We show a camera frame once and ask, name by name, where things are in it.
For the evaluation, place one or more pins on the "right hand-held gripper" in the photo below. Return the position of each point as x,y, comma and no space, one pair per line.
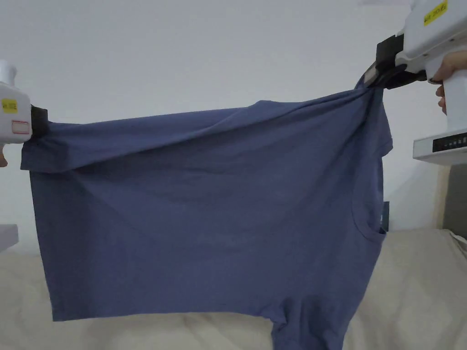
430,32

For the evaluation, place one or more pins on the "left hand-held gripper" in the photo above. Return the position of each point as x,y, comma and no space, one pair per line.
16,116

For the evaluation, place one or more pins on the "dark blue t-shirt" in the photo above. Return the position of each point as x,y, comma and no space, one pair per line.
219,204

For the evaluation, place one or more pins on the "person's left hand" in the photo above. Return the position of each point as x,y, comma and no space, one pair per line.
3,157

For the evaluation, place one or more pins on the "person's right hand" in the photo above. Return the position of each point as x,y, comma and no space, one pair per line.
450,67

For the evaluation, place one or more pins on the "bed with beige sheet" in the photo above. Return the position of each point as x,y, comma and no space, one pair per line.
419,291

